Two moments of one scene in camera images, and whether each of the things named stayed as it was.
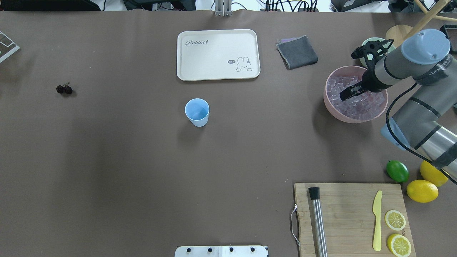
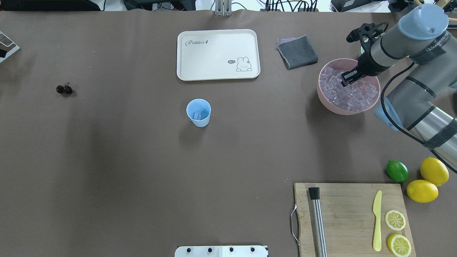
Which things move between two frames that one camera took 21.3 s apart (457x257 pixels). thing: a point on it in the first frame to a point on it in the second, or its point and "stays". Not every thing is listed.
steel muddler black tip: [314, 192] stays
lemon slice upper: [395, 220] stays
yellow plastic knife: [376, 207] stays
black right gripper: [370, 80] to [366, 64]
